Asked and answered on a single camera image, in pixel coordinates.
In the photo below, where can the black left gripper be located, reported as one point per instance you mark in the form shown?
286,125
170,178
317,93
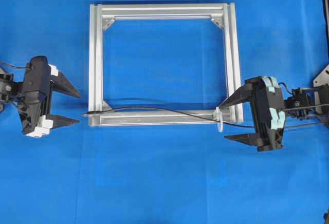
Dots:
36,96

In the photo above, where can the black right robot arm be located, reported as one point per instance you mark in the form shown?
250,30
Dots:
304,103

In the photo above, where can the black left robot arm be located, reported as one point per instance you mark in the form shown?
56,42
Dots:
10,90

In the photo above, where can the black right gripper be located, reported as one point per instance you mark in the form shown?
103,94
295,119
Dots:
267,104

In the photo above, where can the silver aluminium extrusion frame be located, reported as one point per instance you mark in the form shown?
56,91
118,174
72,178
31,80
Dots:
103,16

